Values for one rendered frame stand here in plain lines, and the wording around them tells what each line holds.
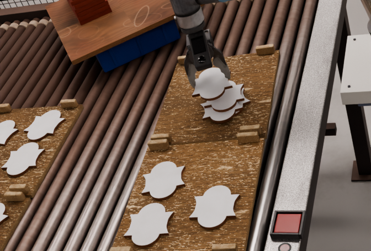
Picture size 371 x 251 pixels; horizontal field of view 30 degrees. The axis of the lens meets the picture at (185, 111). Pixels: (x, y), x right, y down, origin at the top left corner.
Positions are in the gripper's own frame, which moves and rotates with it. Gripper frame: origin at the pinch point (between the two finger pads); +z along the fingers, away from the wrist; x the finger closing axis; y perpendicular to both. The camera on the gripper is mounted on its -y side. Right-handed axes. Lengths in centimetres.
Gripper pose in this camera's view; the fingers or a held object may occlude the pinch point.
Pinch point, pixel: (211, 83)
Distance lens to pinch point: 204.7
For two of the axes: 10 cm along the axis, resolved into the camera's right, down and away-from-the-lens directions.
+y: -0.1, -6.1, 7.9
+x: -9.6, 2.3, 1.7
